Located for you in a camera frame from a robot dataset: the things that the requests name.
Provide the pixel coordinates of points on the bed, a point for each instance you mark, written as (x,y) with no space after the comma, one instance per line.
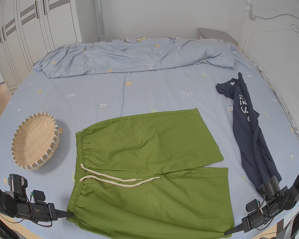
(144,93)

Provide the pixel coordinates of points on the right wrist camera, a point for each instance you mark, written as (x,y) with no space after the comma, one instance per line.
(251,205)

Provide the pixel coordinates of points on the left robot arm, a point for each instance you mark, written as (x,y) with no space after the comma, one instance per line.
(10,205)

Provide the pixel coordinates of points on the white wardrobe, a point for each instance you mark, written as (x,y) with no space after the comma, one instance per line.
(28,35)

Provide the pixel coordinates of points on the grey bedside table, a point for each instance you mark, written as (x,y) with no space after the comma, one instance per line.
(215,33)

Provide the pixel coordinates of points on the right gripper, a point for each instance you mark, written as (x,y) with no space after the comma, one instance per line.
(255,221)

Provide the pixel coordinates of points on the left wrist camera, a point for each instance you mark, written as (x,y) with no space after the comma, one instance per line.
(38,196)

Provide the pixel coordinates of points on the pale blue quilt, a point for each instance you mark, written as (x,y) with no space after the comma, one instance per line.
(130,56)

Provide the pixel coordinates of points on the green shorts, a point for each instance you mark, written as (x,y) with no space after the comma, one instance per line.
(149,149)

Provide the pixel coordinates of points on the round woven basket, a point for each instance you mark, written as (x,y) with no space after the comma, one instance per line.
(32,140)

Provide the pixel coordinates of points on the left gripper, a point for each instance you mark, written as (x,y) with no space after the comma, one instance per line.
(43,212)

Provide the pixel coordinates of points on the dark blue garment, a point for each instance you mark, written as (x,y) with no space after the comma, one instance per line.
(247,130)

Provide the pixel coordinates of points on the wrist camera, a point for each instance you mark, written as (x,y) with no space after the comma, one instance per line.
(251,205)
(38,196)

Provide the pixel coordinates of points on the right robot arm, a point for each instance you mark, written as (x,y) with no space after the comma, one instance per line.
(289,196)

